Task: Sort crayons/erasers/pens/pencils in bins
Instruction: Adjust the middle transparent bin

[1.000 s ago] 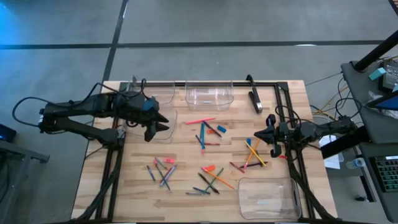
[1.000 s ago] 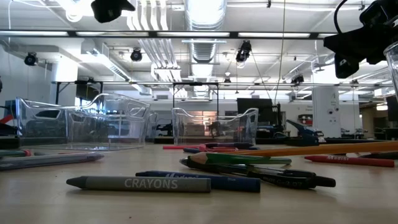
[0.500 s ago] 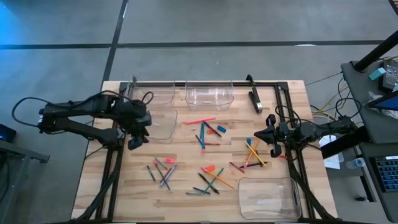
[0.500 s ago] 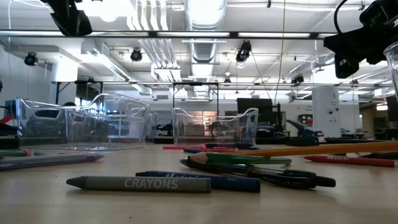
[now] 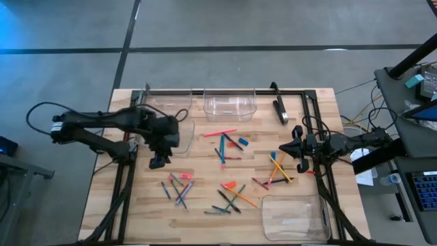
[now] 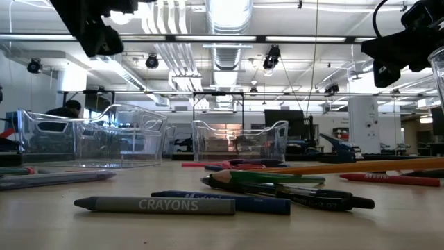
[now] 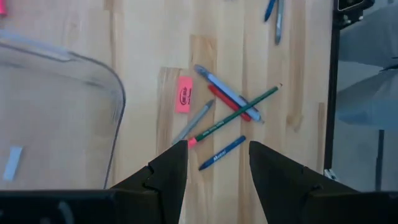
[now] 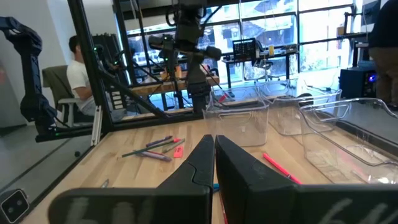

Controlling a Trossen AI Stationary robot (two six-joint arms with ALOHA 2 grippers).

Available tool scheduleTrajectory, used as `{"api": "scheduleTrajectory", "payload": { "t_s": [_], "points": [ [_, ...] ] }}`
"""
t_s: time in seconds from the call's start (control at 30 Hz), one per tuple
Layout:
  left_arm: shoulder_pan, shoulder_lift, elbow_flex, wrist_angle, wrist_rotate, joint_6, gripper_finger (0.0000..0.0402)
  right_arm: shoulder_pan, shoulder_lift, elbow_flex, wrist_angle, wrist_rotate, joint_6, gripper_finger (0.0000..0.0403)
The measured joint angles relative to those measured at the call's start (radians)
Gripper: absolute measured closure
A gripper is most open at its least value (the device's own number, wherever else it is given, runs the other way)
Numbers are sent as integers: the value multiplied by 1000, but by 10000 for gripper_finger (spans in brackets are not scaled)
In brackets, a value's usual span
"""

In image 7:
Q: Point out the grey table with dark leg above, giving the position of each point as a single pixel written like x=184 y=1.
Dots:
x=367 y=102

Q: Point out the green pencil with pink eraser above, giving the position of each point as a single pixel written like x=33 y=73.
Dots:
x=236 y=114

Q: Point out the clear plastic bin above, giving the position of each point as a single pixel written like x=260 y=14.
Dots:
x=62 y=93

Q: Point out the pink printed eraser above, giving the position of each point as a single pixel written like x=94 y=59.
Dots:
x=184 y=95

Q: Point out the grey crayon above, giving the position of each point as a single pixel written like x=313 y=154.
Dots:
x=279 y=25
x=194 y=121

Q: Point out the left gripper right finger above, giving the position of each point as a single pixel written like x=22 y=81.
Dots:
x=280 y=186

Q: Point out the red crayon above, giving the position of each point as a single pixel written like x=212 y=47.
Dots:
x=222 y=98

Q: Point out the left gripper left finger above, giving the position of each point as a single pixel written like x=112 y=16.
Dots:
x=161 y=186

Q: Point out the light blue pen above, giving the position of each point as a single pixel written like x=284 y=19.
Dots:
x=224 y=88

